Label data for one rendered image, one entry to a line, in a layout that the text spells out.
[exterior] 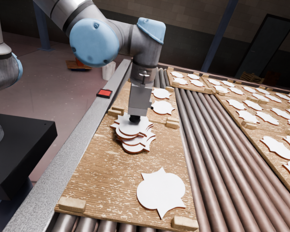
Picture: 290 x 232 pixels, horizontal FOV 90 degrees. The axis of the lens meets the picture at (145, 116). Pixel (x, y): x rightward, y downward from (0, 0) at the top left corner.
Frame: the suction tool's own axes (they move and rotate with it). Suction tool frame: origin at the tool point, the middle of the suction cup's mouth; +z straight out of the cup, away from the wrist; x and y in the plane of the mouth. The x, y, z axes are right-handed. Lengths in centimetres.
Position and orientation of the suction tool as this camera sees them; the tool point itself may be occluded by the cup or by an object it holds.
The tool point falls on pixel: (134, 119)
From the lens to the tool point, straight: 54.6
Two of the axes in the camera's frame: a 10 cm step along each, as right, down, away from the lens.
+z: -1.9, 8.1, 5.6
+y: -0.6, -5.8, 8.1
